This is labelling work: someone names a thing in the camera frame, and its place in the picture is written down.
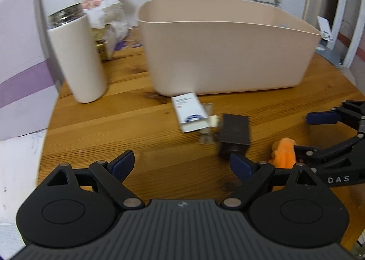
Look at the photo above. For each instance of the white printed sheet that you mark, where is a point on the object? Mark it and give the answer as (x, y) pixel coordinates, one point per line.
(17, 177)

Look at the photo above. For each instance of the white paper tag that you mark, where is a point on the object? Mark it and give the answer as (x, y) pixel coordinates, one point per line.
(325, 28)

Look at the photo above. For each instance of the white medicine box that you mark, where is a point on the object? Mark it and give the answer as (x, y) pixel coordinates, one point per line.
(188, 108)

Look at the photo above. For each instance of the beige plastic bin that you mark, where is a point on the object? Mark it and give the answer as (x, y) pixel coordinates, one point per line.
(222, 54)

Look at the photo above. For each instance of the purple and white box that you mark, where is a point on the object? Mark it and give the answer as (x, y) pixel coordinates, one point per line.
(21, 57)

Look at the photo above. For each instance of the black box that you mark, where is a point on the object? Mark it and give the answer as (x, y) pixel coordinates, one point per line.
(235, 131)

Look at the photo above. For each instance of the orange plush toy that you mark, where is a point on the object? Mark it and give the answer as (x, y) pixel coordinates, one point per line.
(283, 153)

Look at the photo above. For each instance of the gold box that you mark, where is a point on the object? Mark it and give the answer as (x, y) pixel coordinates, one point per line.
(104, 41)

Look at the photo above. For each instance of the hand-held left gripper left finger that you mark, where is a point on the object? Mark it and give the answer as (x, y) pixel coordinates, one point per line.
(124, 163)

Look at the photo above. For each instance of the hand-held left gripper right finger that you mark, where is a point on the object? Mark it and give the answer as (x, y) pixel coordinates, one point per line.
(241, 167)

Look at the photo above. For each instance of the white tumbler with metal rim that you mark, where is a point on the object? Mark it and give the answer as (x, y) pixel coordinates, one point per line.
(79, 60)

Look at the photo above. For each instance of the clear wrapped candy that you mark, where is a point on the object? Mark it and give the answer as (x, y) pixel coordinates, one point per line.
(214, 121)

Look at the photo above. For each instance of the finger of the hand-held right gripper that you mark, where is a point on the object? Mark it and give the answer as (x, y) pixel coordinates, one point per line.
(330, 153)
(320, 118)

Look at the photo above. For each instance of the white shelf unit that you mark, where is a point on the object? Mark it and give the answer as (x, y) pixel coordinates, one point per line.
(346, 6)

